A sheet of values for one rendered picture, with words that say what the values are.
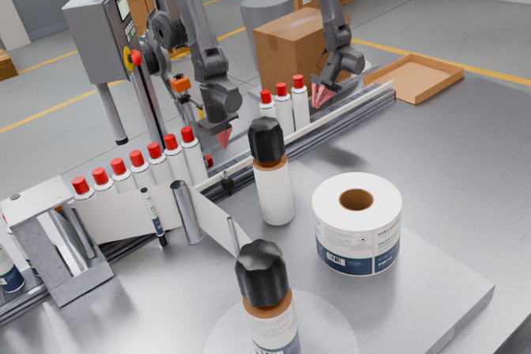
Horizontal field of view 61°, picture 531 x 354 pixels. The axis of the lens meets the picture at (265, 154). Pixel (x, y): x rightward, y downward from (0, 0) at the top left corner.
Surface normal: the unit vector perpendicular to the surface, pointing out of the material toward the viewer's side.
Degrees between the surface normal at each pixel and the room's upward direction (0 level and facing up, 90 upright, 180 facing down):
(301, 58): 90
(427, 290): 0
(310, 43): 90
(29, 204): 0
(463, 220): 0
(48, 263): 90
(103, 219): 90
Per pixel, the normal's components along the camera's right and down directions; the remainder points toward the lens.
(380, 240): 0.37, 0.49
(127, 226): 0.15, 0.55
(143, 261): -0.14, -0.81
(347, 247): -0.39, 0.57
